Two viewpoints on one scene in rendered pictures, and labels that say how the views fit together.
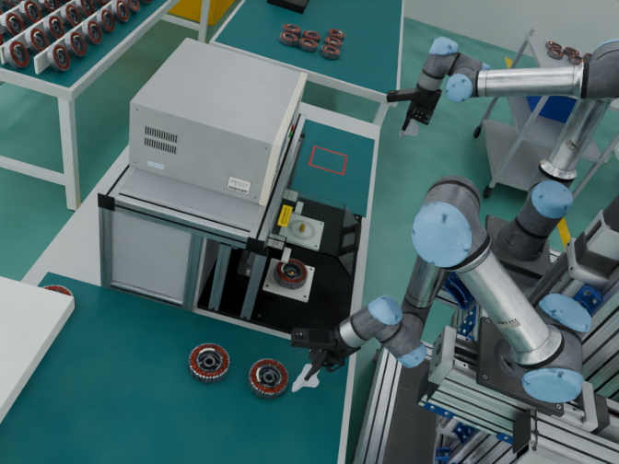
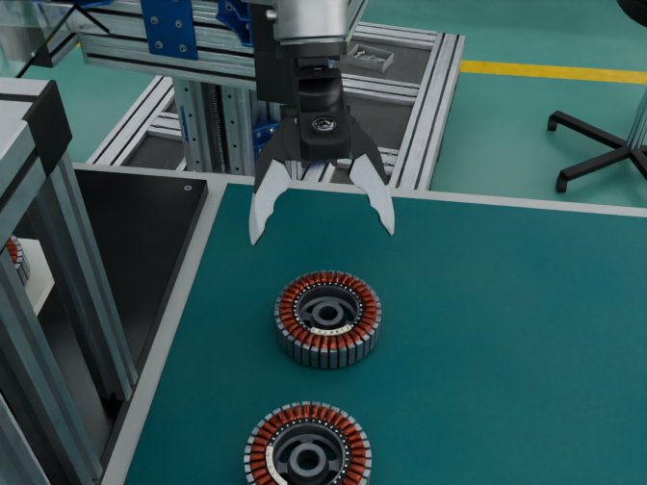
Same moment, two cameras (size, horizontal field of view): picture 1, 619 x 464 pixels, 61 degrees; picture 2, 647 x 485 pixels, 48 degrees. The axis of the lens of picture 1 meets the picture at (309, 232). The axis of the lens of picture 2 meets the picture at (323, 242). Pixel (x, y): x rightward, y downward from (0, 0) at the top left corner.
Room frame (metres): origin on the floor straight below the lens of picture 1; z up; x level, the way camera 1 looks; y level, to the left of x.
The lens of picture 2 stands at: (0.73, 0.46, 1.36)
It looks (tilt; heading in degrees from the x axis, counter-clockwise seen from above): 44 degrees down; 281
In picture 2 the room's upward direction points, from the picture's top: straight up
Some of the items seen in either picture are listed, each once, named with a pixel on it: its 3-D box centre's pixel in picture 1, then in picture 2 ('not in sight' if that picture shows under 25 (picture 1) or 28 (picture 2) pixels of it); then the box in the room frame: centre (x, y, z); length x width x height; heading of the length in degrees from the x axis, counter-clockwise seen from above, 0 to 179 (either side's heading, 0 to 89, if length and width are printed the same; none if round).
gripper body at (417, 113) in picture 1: (423, 102); not in sight; (1.67, -0.22, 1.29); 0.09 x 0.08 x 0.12; 86
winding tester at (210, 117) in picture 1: (224, 116); not in sight; (1.31, 0.34, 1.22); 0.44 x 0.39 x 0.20; 4
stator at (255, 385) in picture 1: (268, 378); (327, 317); (0.82, -0.02, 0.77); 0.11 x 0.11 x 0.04
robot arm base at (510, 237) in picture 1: (526, 234); not in sight; (1.43, -0.67, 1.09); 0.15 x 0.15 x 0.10
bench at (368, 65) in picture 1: (312, 64); not in sight; (3.68, 0.37, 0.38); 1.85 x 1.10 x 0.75; 4
